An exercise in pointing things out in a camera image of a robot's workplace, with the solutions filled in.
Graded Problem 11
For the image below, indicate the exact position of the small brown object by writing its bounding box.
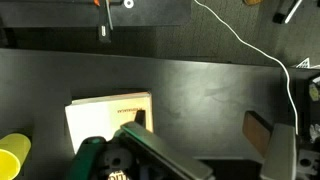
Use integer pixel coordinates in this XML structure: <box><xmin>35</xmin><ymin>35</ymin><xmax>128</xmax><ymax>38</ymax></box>
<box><xmin>242</xmin><ymin>0</ymin><xmax>263</xmax><ymax>7</ymax></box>

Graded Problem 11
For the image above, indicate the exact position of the gripper grey right finger with brown pad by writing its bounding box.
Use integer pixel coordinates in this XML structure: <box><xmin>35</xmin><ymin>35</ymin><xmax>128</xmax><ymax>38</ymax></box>
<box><xmin>242</xmin><ymin>110</ymin><xmax>298</xmax><ymax>180</ymax></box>

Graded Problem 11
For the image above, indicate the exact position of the yellow plastic cup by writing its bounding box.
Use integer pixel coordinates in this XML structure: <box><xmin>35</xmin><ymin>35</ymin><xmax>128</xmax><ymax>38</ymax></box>
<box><xmin>0</xmin><ymin>132</ymin><xmax>32</xmax><ymax>180</ymax></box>

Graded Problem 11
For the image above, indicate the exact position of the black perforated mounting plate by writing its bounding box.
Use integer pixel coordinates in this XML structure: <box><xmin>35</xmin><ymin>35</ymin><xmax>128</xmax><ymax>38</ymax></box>
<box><xmin>0</xmin><ymin>0</ymin><xmax>193</xmax><ymax>28</ymax></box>

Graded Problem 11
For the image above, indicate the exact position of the black clamp with orange tips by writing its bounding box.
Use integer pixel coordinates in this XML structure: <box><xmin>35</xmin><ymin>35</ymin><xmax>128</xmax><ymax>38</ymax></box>
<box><xmin>93</xmin><ymin>0</ymin><xmax>124</xmax><ymax>44</ymax></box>

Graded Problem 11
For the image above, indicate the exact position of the thin white cable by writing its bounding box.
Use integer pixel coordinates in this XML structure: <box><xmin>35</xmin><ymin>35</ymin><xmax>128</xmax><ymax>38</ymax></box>
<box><xmin>193</xmin><ymin>0</ymin><xmax>299</xmax><ymax>135</ymax></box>

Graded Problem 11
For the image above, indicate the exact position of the orange and white book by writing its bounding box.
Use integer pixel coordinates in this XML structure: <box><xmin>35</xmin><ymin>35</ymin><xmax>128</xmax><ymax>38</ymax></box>
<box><xmin>64</xmin><ymin>91</ymin><xmax>154</xmax><ymax>155</ymax></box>

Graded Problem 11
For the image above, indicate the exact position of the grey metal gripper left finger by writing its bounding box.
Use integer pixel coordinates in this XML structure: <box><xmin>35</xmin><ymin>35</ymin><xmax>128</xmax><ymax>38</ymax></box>
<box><xmin>119</xmin><ymin>120</ymin><xmax>214</xmax><ymax>180</ymax></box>

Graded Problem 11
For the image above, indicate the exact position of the white patterned paper tag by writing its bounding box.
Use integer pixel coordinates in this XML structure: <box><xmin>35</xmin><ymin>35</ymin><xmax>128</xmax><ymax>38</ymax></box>
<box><xmin>295</xmin><ymin>57</ymin><xmax>311</xmax><ymax>69</ymax></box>

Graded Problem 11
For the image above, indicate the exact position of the black and white marker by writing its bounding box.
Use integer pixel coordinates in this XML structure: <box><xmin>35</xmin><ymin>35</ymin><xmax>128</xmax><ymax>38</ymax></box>
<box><xmin>272</xmin><ymin>0</ymin><xmax>304</xmax><ymax>24</ymax></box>

